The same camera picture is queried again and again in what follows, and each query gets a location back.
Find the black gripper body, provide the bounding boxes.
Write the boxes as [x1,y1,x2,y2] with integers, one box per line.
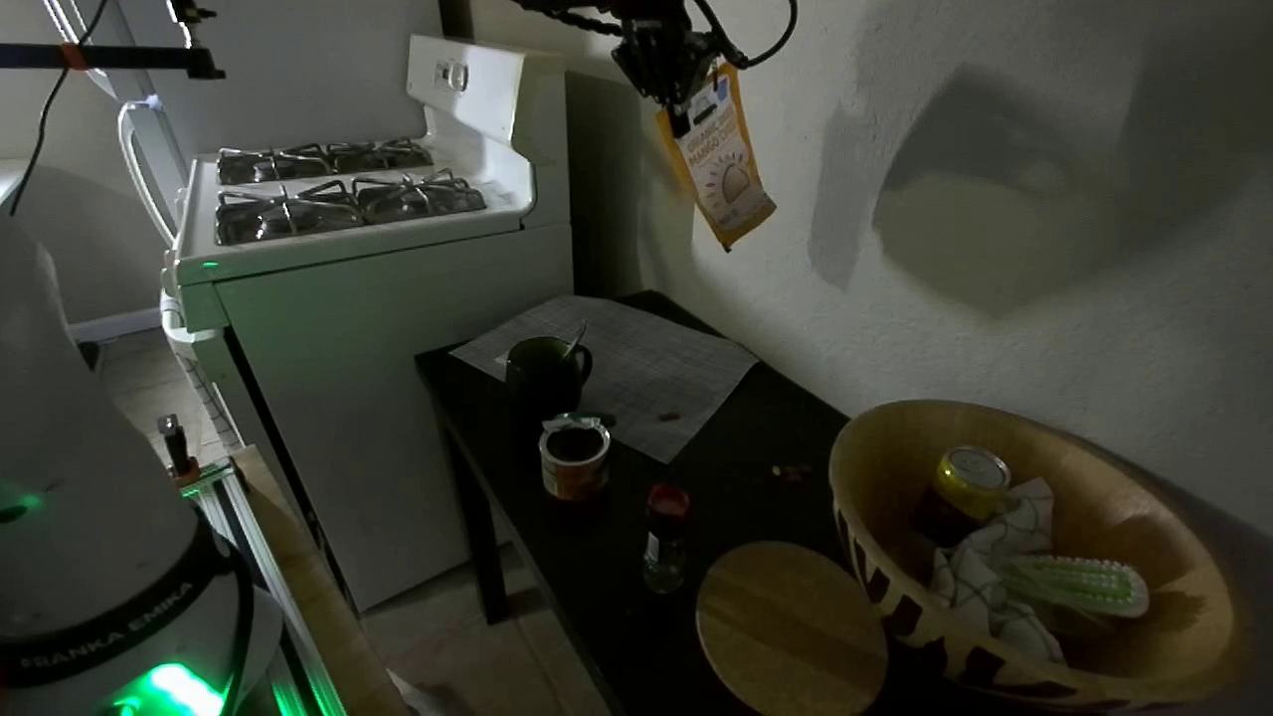
[613,9,719,114]

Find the orange white packet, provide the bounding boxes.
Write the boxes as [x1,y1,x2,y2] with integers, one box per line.
[656,64,776,249]

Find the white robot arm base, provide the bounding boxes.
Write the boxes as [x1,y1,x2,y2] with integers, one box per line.
[0,226,284,716]

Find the wooden bowl with pattern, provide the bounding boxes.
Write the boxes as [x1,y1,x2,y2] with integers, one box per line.
[826,397,1244,713]

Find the grey woven placemat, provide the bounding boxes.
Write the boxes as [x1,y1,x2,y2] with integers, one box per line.
[458,295,756,462]

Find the dark green mug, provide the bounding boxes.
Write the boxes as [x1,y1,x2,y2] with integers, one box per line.
[505,332,594,426]

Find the open snack cup with foil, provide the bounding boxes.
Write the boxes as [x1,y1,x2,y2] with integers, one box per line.
[537,414,613,501]

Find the white gas stove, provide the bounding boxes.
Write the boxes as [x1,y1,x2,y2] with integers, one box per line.
[164,34,574,613]

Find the small red capped bottle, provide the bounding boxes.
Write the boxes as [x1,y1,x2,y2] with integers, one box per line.
[643,481,694,593]

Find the yellow lidded can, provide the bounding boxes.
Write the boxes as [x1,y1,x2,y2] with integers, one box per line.
[916,445,1009,543]

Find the black side table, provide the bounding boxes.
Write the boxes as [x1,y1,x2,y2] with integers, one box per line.
[416,350,1273,716]

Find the round wooden board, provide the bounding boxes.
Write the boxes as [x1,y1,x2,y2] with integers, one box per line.
[696,540,887,716]

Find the white crumpled cloth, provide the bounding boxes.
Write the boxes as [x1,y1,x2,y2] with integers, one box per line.
[930,478,1064,660]

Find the green white corn toy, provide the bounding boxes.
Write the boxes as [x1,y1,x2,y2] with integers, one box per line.
[1001,554,1148,615]

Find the black cable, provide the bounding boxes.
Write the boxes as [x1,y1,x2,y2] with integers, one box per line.
[694,0,805,71]

